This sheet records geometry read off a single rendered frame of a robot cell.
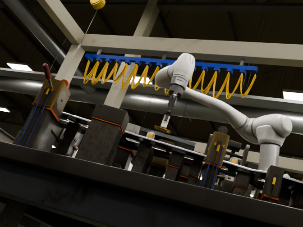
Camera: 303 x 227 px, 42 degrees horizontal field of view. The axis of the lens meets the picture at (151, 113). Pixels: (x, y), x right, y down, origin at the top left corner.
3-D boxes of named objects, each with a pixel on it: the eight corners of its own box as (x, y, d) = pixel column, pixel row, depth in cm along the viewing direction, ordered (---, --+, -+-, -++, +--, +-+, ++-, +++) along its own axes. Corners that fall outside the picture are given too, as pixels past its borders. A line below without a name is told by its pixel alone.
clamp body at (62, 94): (-5, 161, 134) (42, 72, 148) (11, 173, 147) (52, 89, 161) (18, 168, 133) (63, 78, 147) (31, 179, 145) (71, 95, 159)
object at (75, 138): (39, 185, 155) (69, 120, 166) (43, 188, 160) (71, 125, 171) (50, 189, 154) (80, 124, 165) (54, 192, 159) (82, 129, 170)
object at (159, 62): (71, 81, 563) (88, 47, 587) (74, 83, 569) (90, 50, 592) (248, 102, 450) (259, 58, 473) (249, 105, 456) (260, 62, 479)
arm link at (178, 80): (173, 72, 207) (170, 82, 205) (190, 78, 207) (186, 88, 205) (171, 80, 216) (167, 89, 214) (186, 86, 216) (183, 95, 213)
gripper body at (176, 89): (169, 89, 213) (163, 104, 210) (171, 82, 206) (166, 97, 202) (182, 94, 213) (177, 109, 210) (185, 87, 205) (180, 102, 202)
